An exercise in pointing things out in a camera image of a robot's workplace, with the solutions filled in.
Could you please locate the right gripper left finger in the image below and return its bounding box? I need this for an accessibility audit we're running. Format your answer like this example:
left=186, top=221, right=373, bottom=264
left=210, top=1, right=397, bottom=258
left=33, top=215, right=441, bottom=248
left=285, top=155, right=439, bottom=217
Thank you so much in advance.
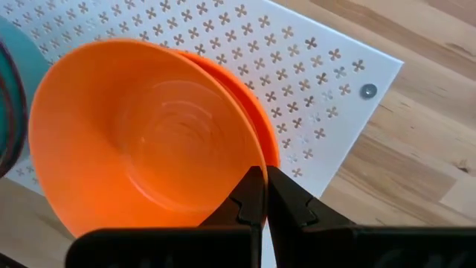
left=65, top=165, right=267, bottom=268

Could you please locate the teal patterned mini bowl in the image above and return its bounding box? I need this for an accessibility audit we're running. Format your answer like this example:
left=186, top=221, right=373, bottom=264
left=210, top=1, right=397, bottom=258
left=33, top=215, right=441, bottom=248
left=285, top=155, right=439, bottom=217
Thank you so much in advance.
left=0, top=15, right=51, bottom=179

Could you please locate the orange plastic mini bowl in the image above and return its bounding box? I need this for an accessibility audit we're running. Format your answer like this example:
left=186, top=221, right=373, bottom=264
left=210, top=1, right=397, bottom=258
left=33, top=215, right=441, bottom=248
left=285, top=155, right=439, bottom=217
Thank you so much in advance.
left=177, top=50, right=280, bottom=169
left=28, top=39, right=269, bottom=239

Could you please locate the silver rack screw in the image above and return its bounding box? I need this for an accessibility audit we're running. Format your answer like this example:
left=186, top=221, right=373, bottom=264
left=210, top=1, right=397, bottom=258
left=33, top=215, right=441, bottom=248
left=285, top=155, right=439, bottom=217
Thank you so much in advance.
left=359, top=83, right=379, bottom=100

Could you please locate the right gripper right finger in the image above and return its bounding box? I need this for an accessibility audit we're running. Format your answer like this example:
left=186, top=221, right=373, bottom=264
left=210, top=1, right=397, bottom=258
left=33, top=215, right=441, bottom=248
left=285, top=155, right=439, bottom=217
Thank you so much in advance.
left=266, top=165, right=476, bottom=268

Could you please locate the white perforated metal rack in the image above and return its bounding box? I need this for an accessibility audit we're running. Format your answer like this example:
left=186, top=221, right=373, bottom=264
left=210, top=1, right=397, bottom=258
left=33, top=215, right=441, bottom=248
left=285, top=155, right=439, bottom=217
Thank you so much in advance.
left=0, top=0, right=405, bottom=198

